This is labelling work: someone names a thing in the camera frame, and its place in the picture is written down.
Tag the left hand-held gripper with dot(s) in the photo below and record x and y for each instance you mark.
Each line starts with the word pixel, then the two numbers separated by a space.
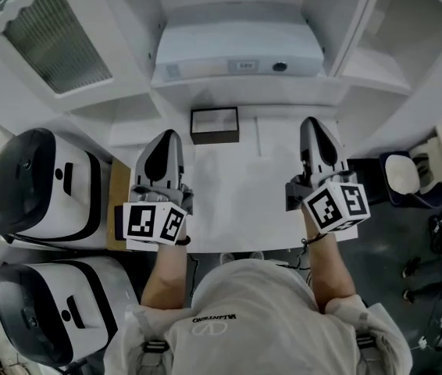
pixel 150 225

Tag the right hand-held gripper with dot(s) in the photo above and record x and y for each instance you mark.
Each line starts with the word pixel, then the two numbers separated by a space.
pixel 330 209

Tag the white shelving cabinet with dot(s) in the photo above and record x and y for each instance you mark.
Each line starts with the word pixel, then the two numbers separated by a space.
pixel 244 92

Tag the large white box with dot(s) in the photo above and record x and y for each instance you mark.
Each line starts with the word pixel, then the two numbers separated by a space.
pixel 236 45

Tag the person's right forearm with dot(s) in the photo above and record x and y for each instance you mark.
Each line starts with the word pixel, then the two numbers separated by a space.
pixel 330 276

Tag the person's left forearm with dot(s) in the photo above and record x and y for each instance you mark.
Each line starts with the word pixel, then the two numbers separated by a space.
pixel 164 279

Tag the white desk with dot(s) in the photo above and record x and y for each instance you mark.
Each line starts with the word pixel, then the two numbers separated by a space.
pixel 244 193

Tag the dark brown open box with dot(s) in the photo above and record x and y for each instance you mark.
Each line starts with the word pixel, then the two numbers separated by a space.
pixel 215 137

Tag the brown cardboard box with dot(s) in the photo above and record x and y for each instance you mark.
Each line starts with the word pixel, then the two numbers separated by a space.
pixel 118 182

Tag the black flat pad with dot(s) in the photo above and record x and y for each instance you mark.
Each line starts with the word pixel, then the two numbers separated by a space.
pixel 119 223

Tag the black chair white seat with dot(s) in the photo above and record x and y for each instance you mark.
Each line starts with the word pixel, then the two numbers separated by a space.
pixel 400 172

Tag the dark wrist bands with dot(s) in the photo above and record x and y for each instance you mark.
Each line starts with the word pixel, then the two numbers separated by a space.
pixel 314 238

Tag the person's left white shoe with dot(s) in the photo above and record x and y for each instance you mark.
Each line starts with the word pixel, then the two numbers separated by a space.
pixel 228 258

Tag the person's white shoe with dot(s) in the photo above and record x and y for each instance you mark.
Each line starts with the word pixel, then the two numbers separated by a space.
pixel 257 255
pixel 228 258

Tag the person's right white shoe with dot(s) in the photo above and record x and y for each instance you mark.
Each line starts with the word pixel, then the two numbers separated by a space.
pixel 257 255

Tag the ribbed glass cabinet door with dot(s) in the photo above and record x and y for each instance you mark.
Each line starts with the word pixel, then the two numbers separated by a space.
pixel 57 41

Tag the person's white shirt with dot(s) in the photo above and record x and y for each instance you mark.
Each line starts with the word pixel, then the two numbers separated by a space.
pixel 264 326

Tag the white power adapter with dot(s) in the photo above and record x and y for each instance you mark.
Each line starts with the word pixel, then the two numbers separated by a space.
pixel 423 342

